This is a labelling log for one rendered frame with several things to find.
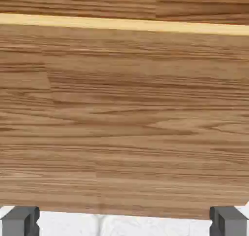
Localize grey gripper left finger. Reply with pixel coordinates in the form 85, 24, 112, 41
0, 205, 41, 236

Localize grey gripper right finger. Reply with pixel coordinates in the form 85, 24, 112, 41
209, 200, 249, 236

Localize light wood cabinet door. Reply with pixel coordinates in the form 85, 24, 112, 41
0, 23, 249, 220
0, 0, 249, 26

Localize light wood cabinet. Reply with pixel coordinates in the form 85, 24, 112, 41
0, 0, 249, 220

